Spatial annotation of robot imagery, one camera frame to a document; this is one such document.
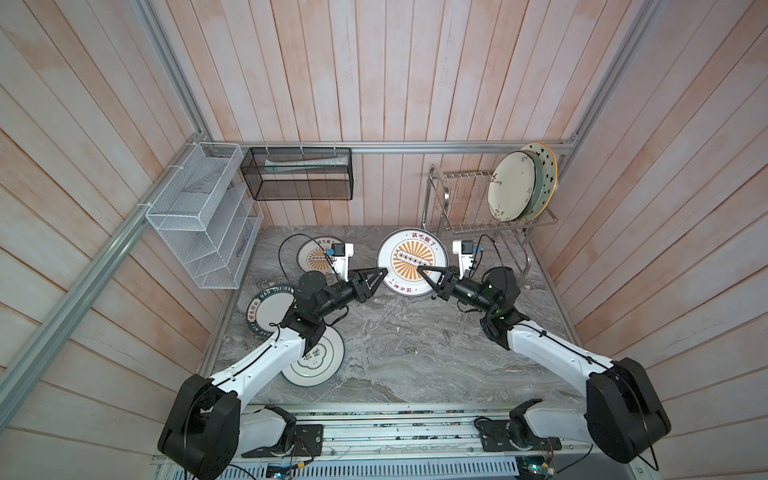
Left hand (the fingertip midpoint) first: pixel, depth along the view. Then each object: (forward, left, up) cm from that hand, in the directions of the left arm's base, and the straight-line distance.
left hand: (385, 276), depth 72 cm
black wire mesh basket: (+47, +30, -2) cm, 56 cm away
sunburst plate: (+5, -4, +4) cm, 8 cm away
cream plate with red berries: (+29, -38, +5) cm, 48 cm away
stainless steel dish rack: (+48, -30, -17) cm, 59 cm away
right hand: (+1, -8, 0) cm, 8 cm away
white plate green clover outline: (-12, +19, -27) cm, 35 cm away
